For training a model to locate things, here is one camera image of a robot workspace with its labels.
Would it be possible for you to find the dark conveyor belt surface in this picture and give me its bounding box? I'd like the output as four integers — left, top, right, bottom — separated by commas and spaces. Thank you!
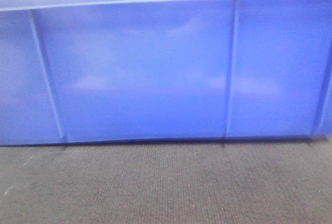
1, 138, 331, 223

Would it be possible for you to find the large blue plastic bin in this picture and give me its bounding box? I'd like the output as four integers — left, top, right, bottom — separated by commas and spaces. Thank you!
1, 0, 331, 146

